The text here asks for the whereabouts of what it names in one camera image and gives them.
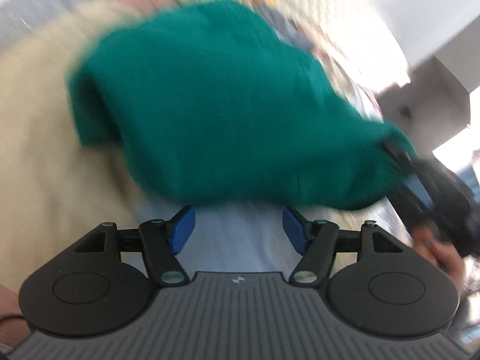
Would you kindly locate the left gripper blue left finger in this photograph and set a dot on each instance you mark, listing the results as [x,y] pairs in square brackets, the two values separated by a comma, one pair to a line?
[162,241]

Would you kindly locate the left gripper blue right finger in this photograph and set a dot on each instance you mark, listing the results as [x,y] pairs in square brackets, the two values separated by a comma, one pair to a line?
[315,241]

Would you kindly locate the green zip hoodie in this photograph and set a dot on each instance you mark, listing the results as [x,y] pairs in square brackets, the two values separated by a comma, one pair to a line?
[210,106]

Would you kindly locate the person's right hand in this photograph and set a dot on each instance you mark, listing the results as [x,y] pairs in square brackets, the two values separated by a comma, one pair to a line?
[440,254]

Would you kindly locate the patchwork quilt bedspread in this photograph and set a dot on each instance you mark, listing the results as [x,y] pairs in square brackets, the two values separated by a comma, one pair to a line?
[54,189]

